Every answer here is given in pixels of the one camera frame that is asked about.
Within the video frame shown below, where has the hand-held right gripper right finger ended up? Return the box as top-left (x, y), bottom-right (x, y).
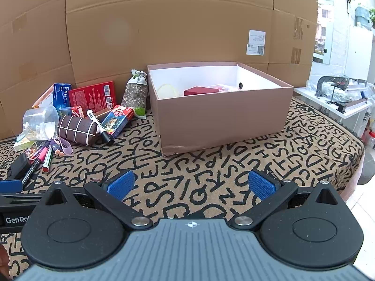
top-left (229, 169), bottom-right (347, 231)

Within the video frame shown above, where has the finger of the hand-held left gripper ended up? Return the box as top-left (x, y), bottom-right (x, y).
top-left (0, 179), bottom-right (23, 194)

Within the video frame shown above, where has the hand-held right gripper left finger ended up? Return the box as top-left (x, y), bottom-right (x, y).
top-left (38, 170), bottom-right (154, 231)

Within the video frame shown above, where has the black keychain case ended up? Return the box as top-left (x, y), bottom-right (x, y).
top-left (6, 152), bottom-right (32, 181)

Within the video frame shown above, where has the pink cardboard box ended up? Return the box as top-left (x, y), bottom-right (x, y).
top-left (146, 61), bottom-right (295, 157)

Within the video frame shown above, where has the black pen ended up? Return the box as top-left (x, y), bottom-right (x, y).
top-left (21, 156), bottom-right (43, 185)

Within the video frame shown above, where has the small green box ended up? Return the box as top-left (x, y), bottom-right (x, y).
top-left (13, 138), bottom-right (36, 153)

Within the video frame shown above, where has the small picture card box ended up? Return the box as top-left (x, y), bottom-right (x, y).
top-left (23, 140), bottom-right (50, 159)

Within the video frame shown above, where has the pink marker pen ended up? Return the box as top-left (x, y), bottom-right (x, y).
top-left (35, 146), bottom-right (50, 166)

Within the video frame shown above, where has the red capped marker pen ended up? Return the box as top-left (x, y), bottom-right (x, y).
top-left (42, 146), bottom-right (54, 173)

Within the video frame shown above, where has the letter printed blanket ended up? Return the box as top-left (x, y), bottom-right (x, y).
top-left (0, 96), bottom-right (365, 281)

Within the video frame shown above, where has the purple toy figure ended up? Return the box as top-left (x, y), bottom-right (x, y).
top-left (49, 137), bottom-right (73, 157)

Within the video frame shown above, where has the playing card box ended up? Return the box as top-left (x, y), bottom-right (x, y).
top-left (100, 104), bottom-right (135, 139)

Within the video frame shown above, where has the white marker black cap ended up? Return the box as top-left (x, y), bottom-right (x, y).
top-left (86, 109), bottom-right (115, 147)

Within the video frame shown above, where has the brown grid pencil case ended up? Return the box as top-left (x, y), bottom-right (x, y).
top-left (57, 115), bottom-right (99, 147)

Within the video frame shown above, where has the clear plastic cup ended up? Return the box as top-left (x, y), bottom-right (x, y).
top-left (22, 105), bottom-right (60, 141)

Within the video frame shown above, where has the small red blue box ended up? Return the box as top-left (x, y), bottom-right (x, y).
top-left (58, 106), bottom-right (84, 119)

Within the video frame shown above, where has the dried herb sachet bag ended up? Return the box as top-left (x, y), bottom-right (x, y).
top-left (121, 69), bottom-right (147, 115)

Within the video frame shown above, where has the white orange carton box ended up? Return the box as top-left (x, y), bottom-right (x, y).
top-left (32, 85), bottom-right (55, 109)

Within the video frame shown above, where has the red flat box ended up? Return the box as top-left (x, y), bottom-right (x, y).
top-left (69, 81), bottom-right (117, 112)

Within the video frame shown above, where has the white side table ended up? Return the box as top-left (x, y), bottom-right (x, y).
top-left (294, 87), bottom-right (373, 137)

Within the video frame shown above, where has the pink patterned packet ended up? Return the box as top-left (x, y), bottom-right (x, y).
top-left (206, 84), bottom-right (242, 92)

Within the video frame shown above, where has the blue carton box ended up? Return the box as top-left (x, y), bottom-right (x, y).
top-left (53, 83), bottom-right (72, 109)

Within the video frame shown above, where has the pale yellow round object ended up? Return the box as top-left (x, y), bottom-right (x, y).
top-left (156, 83), bottom-right (180, 98)

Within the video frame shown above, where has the grey round object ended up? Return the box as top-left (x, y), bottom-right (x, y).
top-left (357, 168), bottom-right (375, 186)

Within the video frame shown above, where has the dark red small box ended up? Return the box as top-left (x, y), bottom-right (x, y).
top-left (184, 86), bottom-right (220, 97)

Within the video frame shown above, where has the black metal bar tool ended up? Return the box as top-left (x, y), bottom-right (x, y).
top-left (336, 97), bottom-right (371, 114)

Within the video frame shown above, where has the grey metal clamp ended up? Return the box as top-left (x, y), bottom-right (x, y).
top-left (315, 76), bottom-right (350, 97)

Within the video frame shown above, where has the clear plastic bag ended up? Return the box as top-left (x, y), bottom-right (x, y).
top-left (333, 84), bottom-right (370, 101)

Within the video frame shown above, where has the brown cardboard sheet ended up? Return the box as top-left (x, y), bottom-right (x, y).
top-left (267, 0), bottom-right (319, 81)
top-left (65, 0), bottom-right (275, 95)
top-left (0, 0), bottom-right (77, 140)

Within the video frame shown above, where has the white shipping label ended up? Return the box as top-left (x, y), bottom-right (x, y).
top-left (249, 30), bottom-right (266, 56)

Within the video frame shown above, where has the grey plant pot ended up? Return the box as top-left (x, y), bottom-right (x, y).
top-left (355, 5), bottom-right (371, 30)

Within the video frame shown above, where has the wall mirror panel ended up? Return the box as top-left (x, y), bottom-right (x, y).
top-left (312, 0), bottom-right (335, 65)

